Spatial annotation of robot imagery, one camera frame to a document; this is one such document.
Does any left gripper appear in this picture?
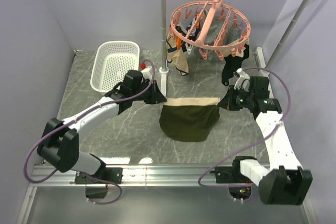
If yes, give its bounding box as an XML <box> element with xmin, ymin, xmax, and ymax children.
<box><xmin>132</xmin><ymin>79</ymin><xmax>167</xmax><ymax>104</ymax></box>

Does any purple cable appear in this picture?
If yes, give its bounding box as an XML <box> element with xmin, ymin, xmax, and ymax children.
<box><xmin>197</xmin><ymin>67</ymin><xmax>291</xmax><ymax>202</ymax></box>
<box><xmin>24</xmin><ymin>60</ymin><xmax>158</xmax><ymax>206</ymax></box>

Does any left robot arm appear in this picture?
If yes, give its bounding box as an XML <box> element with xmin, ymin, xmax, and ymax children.
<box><xmin>37</xmin><ymin>67</ymin><xmax>167</xmax><ymax>183</ymax></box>

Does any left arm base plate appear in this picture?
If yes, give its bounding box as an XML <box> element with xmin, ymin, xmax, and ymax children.
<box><xmin>75</xmin><ymin>167</ymin><xmax>123</xmax><ymax>184</ymax></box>

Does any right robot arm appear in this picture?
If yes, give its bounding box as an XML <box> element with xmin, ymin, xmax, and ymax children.
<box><xmin>218</xmin><ymin>73</ymin><xmax>313</xmax><ymax>205</ymax></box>

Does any grey striped hanging underwear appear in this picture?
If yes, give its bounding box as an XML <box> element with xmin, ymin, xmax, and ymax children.
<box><xmin>198</xmin><ymin>14</ymin><xmax>245</xmax><ymax>62</ymax></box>

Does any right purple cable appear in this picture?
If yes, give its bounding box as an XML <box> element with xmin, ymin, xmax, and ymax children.
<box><xmin>197</xmin><ymin>67</ymin><xmax>291</xmax><ymax>202</ymax></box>

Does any aluminium rail frame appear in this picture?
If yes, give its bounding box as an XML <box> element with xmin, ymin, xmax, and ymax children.
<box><xmin>15</xmin><ymin>49</ymin><xmax>320</xmax><ymax>224</ymax></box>

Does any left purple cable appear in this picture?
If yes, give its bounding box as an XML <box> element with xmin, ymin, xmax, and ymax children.
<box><xmin>24</xmin><ymin>60</ymin><xmax>158</xmax><ymax>206</ymax></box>

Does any beige hanging underwear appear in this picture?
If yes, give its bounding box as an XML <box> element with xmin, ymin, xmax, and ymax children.
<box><xmin>166</xmin><ymin>27</ymin><xmax>189</xmax><ymax>76</ymax></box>

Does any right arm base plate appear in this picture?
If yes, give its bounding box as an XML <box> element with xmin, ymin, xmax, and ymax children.
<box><xmin>213</xmin><ymin>166</ymin><xmax>251</xmax><ymax>184</ymax></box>

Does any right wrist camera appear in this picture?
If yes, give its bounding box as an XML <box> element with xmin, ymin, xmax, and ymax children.
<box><xmin>234</xmin><ymin>68</ymin><xmax>250</xmax><ymax>90</ymax></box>

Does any pink round clip hanger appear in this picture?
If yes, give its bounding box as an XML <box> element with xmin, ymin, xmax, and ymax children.
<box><xmin>169</xmin><ymin>0</ymin><xmax>251</xmax><ymax>60</ymax></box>

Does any white plastic basket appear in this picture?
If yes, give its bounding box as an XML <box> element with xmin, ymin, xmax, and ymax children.
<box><xmin>90</xmin><ymin>41</ymin><xmax>140</xmax><ymax>93</ymax></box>

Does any olive green underwear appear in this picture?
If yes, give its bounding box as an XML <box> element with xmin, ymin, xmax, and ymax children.
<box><xmin>159</xmin><ymin>97</ymin><xmax>220</xmax><ymax>143</ymax></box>

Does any black underwear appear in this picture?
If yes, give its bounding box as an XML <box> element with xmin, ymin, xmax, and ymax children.
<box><xmin>221</xmin><ymin>39</ymin><xmax>250</xmax><ymax>86</ymax></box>

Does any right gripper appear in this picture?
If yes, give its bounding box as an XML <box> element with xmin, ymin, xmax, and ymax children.
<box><xmin>218</xmin><ymin>85</ymin><xmax>254</xmax><ymax>111</ymax></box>

